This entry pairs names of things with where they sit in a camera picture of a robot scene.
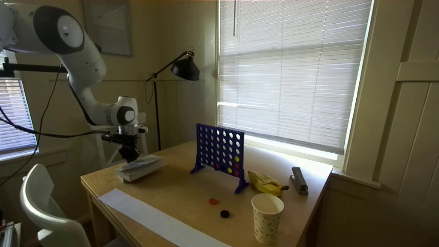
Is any stack of books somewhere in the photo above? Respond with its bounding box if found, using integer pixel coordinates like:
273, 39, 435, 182
0, 220, 22, 247

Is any thin dark-cover book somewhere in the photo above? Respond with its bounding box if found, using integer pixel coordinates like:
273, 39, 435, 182
116, 155, 163, 172

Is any white paper strip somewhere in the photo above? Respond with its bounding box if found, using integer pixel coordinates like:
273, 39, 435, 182
98, 188, 234, 247

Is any blue disc-drop game grid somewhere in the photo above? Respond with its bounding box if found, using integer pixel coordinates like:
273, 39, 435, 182
190, 123, 250, 195

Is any black floor lamp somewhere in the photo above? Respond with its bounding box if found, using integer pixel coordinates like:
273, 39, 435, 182
144, 46, 200, 152

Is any white chair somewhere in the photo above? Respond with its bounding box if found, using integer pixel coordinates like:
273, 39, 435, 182
20, 163, 132, 247

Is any small window with blinds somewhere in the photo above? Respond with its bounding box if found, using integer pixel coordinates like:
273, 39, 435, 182
0, 51, 39, 162

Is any framed picture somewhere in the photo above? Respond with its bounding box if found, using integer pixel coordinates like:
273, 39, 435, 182
83, 0, 133, 57

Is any black mounting bar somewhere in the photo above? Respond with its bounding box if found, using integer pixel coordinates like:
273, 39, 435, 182
0, 57, 69, 78

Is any yellow banana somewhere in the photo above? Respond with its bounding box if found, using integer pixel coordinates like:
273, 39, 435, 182
247, 170, 290, 198

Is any dotted paper cup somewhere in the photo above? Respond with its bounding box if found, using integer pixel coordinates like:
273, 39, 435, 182
251, 193, 285, 245

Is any grey stapler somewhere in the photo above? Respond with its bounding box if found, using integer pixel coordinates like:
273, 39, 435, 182
290, 167, 309, 196

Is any large window with blinds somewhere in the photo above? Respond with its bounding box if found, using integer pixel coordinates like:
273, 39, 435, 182
216, 0, 375, 162

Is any black cable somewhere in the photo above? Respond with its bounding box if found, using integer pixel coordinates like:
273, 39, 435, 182
0, 64, 64, 188

